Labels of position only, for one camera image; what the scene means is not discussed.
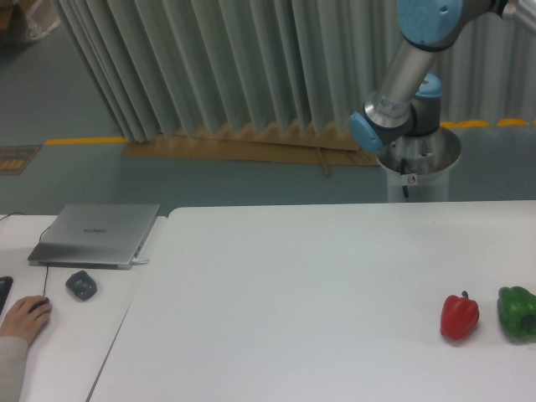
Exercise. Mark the red bell pepper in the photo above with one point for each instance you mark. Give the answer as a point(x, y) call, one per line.
point(459, 317)

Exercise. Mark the grey sleeved forearm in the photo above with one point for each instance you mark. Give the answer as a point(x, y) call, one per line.
point(14, 352)

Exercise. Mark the grey-green folding curtain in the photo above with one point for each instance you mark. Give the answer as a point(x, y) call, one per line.
point(272, 71)

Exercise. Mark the person's bare hand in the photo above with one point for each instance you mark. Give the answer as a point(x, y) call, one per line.
point(18, 323)

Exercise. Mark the dark grey earbuds case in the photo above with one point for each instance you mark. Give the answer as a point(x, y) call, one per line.
point(82, 286)

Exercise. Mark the green bell pepper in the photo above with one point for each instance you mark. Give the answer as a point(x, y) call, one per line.
point(516, 311)

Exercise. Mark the white usb plug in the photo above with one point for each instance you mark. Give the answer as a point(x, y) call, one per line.
point(139, 262)

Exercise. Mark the black keyboard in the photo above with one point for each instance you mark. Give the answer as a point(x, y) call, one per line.
point(6, 283)

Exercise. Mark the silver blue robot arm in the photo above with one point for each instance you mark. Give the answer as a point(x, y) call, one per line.
point(406, 104)

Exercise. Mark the silver closed laptop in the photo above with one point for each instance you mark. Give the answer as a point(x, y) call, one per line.
point(95, 236)

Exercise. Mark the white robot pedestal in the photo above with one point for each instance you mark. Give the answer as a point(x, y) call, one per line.
point(418, 169)

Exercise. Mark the brown cardboard sheet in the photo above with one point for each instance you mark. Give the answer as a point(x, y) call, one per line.
point(327, 148)

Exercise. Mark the black computer mouse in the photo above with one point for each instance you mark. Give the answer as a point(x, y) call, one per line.
point(40, 307)

